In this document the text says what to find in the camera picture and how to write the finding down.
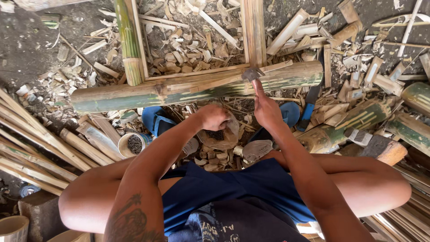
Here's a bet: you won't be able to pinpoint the thin pale bamboo strip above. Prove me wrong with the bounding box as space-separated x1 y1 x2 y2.
144 60 293 82

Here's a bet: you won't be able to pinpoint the clear plastic bag of nails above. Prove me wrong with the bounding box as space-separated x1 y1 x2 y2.
196 109 241 151

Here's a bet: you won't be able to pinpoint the long thick green bamboo pole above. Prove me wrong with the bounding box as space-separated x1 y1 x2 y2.
71 60 324 114

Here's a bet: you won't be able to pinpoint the round can of nails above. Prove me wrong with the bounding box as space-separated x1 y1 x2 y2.
118 132 153 159

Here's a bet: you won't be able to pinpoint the brown bamboo stub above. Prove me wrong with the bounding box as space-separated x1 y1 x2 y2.
329 0 364 48

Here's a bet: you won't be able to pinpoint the wooden mallet with dark head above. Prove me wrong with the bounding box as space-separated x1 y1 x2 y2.
344 127 408 166

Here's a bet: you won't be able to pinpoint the heap of bamboo offcuts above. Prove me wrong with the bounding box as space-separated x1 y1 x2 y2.
13 0 430 172

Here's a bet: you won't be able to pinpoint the stack of thin bamboo laths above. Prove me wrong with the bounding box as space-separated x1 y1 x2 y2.
361 163 430 242

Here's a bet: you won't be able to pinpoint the person's leg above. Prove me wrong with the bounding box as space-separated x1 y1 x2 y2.
58 155 183 235
260 149 412 219

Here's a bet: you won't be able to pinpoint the person's left leg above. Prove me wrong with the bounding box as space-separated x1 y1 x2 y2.
58 155 183 235

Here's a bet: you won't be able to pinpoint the dark printed shirt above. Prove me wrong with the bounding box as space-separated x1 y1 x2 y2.
167 196 311 242

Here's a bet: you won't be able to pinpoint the split bamboo frame slat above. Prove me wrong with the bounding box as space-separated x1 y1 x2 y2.
240 0 267 69

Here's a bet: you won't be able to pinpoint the blue sandal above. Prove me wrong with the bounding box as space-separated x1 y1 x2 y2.
248 102 301 143
141 106 177 137

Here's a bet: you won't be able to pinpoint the person's right leg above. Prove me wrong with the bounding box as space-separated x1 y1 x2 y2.
260 149 412 219

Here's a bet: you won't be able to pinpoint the person's right hand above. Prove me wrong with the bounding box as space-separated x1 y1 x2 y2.
251 79 287 132

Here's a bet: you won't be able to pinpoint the slim green bamboo pole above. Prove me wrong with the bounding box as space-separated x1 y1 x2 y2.
112 0 146 87

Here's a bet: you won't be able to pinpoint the wide split bamboo piece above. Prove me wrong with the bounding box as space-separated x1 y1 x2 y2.
266 8 310 56

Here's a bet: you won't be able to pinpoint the machete with blue handle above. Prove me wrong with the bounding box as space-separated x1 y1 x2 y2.
297 50 325 132

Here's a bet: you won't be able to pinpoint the hollow pale bamboo cup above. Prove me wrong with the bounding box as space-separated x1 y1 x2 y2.
0 215 30 242

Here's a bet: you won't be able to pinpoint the small blue white tin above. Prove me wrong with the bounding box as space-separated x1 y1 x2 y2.
18 184 41 198

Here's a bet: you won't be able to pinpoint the person's left hand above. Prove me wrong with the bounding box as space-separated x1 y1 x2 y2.
196 104 232 132

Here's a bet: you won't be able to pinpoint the steel hammer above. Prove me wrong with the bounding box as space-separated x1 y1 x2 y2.
241 67 266 83

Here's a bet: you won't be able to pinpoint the short striped green bamboo log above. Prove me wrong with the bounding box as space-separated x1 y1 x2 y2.
297 98 394 154

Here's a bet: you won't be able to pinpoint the blue shorts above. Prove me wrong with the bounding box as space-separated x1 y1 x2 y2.
161 157 317 236

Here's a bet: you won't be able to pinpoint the long white bamboo sliver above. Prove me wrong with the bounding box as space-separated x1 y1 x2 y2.
397 0 423 58

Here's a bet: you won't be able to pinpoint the bundle of long bamboo slats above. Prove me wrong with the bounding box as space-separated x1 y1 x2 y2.
0 87 116 196

